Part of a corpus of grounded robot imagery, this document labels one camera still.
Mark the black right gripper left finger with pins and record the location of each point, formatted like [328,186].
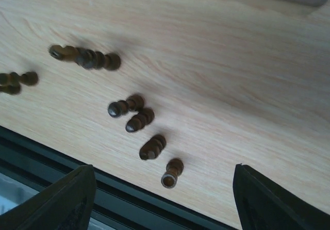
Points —
[65,204]

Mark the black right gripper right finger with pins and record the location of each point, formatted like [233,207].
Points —
[263,204]

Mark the dark chess piece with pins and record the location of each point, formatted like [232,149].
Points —
[133,103]
[66,53]
[11,90]
[95,60]
[14,79]
[140,120]
[174,169]
[153,148]

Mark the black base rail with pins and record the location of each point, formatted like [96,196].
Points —
[117,203]

